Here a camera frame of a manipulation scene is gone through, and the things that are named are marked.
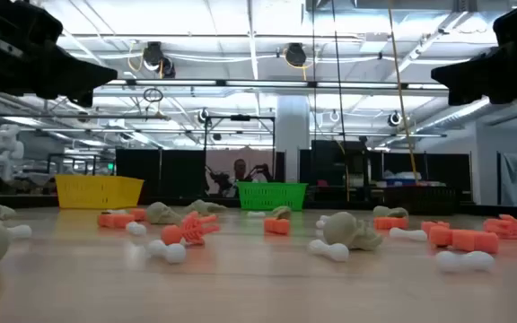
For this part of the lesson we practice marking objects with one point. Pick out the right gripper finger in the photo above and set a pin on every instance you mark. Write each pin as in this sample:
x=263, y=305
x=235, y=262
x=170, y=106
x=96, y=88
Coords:
x=460, y=74

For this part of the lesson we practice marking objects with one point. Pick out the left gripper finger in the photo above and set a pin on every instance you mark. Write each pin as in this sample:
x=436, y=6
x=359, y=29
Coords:
x=88, y=74

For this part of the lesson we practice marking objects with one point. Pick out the small white plastic bone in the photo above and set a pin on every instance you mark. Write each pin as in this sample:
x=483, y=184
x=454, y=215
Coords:
x=169, y=251
x=256, y=214
x=407, y=233
x=465, y=261
x=116, y=212
x=20, y=231
x=321, y=222
x=330, y=250
x=136, y=229

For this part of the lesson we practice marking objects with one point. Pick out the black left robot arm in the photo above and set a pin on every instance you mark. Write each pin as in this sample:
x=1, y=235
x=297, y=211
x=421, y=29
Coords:
x=11, y=22

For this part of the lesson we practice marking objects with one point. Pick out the black background robot arm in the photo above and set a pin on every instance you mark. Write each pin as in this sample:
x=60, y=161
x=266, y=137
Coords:
x=218, y=179

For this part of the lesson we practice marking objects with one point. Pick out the white robot figure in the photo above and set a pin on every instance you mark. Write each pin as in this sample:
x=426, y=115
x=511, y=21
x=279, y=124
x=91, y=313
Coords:
x=5, y=152

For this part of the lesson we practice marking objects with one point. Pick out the yellow plastic basket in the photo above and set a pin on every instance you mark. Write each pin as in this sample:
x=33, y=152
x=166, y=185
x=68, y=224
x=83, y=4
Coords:
x=99, y=192

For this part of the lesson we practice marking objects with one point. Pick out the blue storage bin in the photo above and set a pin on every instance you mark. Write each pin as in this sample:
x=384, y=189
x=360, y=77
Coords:
x=400, y=181

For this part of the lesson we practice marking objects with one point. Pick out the black partition panel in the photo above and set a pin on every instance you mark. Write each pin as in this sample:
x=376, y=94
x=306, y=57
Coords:
x=169, y=175

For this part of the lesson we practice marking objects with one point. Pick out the black plastic basket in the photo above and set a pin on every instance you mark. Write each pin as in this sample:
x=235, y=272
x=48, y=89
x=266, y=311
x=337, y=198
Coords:
x=420, y=199

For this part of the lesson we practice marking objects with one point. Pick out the black equipment cabinet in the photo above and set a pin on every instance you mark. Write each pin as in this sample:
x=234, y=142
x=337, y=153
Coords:
x=335, y=161

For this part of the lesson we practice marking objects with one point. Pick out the pink curtain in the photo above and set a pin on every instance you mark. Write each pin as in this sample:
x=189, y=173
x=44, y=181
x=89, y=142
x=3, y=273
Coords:
x=218, y=157

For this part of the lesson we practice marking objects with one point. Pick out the long ceiling light strip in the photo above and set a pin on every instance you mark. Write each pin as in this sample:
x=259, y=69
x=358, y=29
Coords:
x=263, y=83

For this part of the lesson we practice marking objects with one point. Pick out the green skull right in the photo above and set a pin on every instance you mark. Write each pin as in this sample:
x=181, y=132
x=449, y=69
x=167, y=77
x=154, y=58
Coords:
x=202, y=207

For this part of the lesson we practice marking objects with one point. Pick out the white structural column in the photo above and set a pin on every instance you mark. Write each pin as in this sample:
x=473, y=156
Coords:
x=293, y=134

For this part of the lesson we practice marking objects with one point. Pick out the person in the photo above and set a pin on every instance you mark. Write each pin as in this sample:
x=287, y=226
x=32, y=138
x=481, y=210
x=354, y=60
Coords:
x=240, y=170

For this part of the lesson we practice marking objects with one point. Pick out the green plastic basket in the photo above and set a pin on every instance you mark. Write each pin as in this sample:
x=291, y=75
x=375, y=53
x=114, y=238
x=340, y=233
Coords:
x=271, y=196

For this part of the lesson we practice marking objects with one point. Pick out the orange bone centre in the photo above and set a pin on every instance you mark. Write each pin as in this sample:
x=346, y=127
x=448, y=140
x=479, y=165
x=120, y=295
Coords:
x=277, y=226

